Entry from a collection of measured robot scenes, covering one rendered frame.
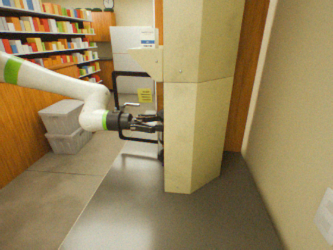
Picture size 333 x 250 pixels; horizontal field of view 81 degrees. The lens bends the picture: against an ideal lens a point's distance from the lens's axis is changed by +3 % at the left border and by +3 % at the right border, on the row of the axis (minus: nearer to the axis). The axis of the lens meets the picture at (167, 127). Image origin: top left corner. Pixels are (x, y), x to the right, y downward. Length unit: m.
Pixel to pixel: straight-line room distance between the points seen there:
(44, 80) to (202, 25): 0.68
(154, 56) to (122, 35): 5.18
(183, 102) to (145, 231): 0.46
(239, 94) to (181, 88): 0.48
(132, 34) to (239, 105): 4.89
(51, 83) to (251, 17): 0.90
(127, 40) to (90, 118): 4.97
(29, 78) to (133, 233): 0.73
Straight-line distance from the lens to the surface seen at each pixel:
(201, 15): 0.63
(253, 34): 1.03
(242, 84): 1.05
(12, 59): 1.03
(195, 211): 0.81
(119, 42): 5.85
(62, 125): 2.94
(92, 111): 0.90
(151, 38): 0.70
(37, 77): 0.99
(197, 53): 0.63
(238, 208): 0.86
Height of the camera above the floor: 1.54
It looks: 25 degrees down
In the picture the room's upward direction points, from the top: straight up
